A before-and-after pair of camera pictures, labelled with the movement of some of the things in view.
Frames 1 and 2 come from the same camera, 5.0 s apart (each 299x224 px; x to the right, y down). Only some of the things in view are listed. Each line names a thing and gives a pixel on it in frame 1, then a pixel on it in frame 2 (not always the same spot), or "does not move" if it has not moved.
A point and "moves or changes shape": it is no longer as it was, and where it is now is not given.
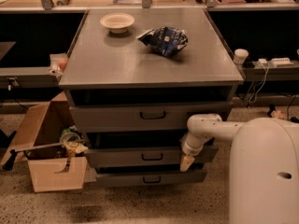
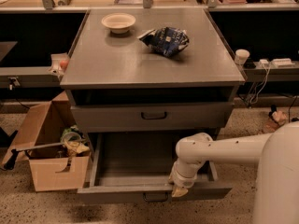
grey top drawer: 139,119 does not move
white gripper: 190,147 -> 184,180
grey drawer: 146,158 moves or changes shape
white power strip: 281,62 does not move
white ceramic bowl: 117,22 does not move
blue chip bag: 165,41 does not move
